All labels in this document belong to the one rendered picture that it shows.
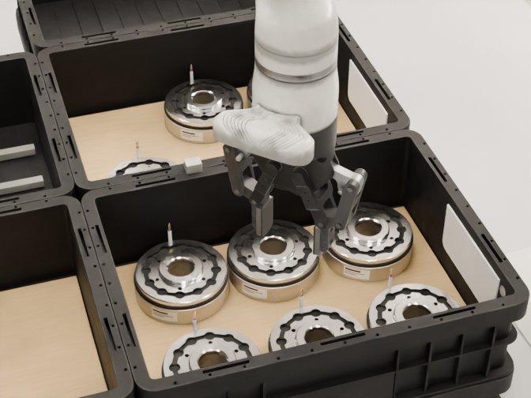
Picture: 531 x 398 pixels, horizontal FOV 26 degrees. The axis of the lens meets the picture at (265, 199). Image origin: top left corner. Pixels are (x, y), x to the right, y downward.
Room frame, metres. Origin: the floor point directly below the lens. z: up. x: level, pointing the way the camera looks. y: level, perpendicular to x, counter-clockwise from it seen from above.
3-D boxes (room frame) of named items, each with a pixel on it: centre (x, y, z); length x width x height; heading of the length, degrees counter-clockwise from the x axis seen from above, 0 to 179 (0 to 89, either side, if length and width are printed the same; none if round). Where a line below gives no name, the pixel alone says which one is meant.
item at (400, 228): (0.98, -0.12, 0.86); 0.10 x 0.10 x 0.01
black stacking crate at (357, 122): (1.17, 0.06, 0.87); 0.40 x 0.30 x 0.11; 108
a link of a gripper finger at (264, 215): (0.84, 0.00, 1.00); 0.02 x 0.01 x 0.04; 152
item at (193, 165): (1.00, 0.08, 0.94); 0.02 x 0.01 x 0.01; 108
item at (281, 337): (0.81, -0.05, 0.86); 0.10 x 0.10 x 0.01
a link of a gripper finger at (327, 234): (0.80, -0.06, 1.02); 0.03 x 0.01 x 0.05; 62
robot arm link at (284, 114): (0.81, -0.02, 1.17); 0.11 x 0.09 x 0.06; 152
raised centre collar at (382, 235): (0.98, -0.12, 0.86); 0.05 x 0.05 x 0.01
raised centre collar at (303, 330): (0.81, -0.05, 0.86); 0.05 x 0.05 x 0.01
